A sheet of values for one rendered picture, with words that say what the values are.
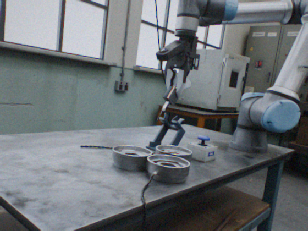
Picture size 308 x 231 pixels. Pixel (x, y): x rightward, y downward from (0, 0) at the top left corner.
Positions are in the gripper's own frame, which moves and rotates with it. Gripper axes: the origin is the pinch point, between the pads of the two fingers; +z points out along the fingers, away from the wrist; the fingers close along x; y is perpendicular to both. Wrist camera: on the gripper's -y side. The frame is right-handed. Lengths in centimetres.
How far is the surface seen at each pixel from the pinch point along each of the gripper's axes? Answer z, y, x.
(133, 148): 16.2, -19.7, -4.6
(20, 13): -38, 12, 158
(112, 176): 19.6, -33.1, -12.5
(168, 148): 16.4, -8.1, -7.4
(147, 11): -73, 140, 164
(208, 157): 18.2, 2.4, -15.5
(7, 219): 44, -40, 25
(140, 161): 17.0, -24.9, -12.9
